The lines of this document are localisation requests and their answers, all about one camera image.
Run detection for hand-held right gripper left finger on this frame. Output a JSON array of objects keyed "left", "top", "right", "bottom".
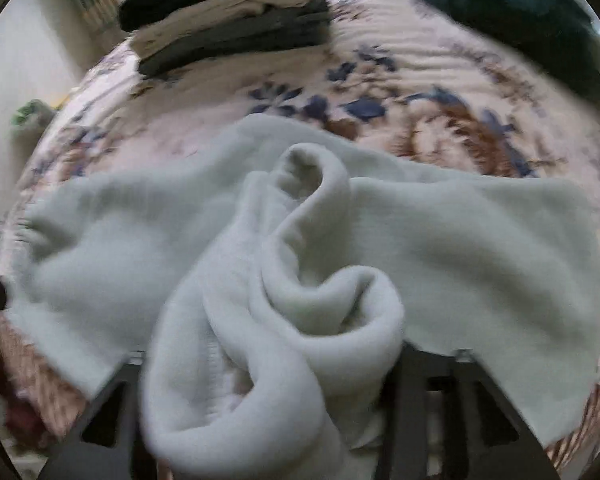
[{"left": 45, "top": 352, "right": 156, "bottom": 480}]

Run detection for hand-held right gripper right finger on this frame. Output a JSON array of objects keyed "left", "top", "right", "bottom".
[{"left": 375, "top": 342, "right": 561, "bottom": 480}]

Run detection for light green fleece pants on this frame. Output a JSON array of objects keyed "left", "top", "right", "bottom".
[{"left": 5, "top": 112, "right": 600, "bottom": 480}]

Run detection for folded white pants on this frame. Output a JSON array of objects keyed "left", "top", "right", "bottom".
[{"left": 130, "top": 0, "right": 326, "bottom": 57}]

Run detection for bed with floral sheet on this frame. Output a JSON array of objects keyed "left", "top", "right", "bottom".
[{"left": 0, "top": 0, "right": 600, "bottom": 471}]

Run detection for dark teal blanket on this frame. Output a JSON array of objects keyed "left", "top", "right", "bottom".
[{"left": 360, "top": 0, "right": 600, "bottom": 101}]

